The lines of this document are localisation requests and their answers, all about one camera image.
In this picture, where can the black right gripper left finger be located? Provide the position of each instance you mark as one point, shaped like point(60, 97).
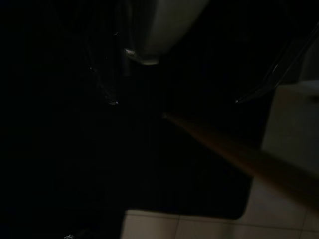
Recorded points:
point(107, 74)

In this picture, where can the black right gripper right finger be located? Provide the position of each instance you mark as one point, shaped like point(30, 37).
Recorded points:
point(279, 72)

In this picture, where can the pale grey block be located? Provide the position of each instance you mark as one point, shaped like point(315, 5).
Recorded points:
point(291, 119)

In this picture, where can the black floor mat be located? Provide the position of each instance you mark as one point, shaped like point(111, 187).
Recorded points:
point(199, 189)

